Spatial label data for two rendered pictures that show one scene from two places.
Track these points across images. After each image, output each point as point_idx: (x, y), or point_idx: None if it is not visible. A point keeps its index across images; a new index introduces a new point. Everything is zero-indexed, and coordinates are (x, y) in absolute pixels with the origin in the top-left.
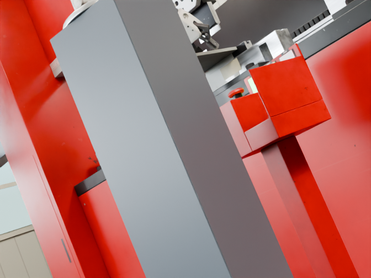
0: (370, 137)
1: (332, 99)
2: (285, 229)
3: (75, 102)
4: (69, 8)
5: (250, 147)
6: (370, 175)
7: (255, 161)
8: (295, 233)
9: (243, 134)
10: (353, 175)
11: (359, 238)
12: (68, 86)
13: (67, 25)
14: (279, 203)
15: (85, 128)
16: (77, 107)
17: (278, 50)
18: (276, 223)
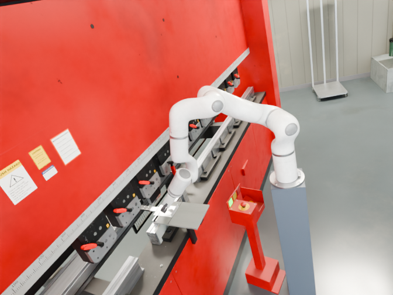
0: (224, 211)
1: (218, 203)
2: (211, 263)
3: (307, 205)
4: (37, 219)
5: (259, 215)
6: (224, 223)
7: (204, 242)
8: (213, 261)
9: (258, 212)
10: (222, 226)
11: (224, 246)
12: (306, 201)
13: (303, 181)
14: (210, 254)
15: (307, 212)
16: (307, 206)
17: (186, 196)
18: (209, 264)
